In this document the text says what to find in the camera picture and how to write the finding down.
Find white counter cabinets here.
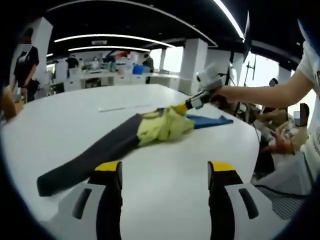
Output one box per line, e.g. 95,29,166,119
54,66,181,94

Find white ceiling light strip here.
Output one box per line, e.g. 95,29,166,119
53,33,176,48
214,0,247,41
67,45,151,53

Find brown cardboard box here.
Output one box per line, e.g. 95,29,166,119
0,86,18,121

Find grey mesh chair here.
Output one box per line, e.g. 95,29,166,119
252,151,319,221

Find black light stand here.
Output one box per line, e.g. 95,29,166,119
246,53,259,86

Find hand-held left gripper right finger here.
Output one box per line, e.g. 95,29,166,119
207,160,273,240

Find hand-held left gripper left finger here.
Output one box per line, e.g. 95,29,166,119
46,160,123,240

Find yellow blue grey garment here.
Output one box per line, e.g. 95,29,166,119
36,106,235,198

